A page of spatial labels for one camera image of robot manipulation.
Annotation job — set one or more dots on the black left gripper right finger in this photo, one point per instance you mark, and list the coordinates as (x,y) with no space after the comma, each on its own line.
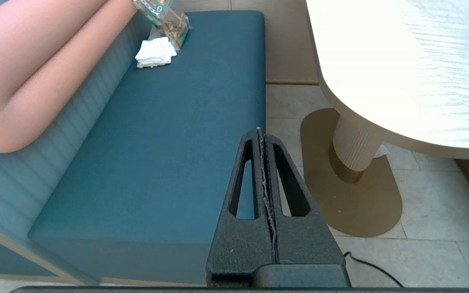
(307,244)

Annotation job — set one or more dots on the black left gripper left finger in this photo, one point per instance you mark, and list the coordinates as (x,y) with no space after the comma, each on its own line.
(238,244)

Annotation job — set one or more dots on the teal left booth sofa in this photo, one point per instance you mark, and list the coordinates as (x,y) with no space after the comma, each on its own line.
(157,142)

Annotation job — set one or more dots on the white napkin stack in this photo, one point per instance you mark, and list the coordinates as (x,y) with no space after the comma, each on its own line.
(155,53)

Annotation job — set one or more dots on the pink left sofa bolster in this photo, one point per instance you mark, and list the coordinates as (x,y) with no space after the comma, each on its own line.
(35,61)

